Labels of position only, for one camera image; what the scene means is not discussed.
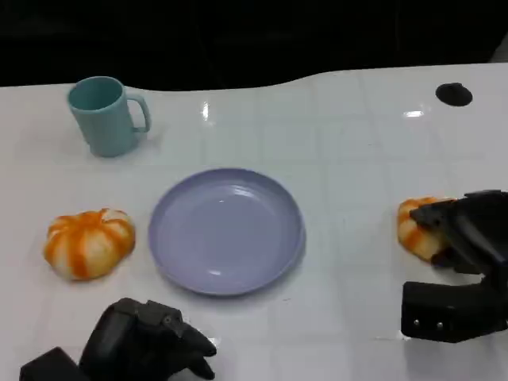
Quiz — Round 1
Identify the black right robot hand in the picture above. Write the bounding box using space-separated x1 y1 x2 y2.
400 189 508 343

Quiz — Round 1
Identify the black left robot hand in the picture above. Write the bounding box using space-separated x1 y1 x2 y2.
78 298 217 381

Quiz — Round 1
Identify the orange and white bread roll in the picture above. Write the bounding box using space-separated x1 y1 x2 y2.
398 196 458 262
43 207 137 282

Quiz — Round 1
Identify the black round table grommet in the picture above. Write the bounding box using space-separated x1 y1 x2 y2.
435 82 474 107

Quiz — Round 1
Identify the lilac plate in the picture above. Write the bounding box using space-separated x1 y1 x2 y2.
148 167 307 298

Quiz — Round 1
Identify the pale green mug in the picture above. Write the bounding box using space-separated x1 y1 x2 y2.
67 76 152 159

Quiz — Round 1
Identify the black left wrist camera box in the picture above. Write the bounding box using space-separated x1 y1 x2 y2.
19 347 89 381

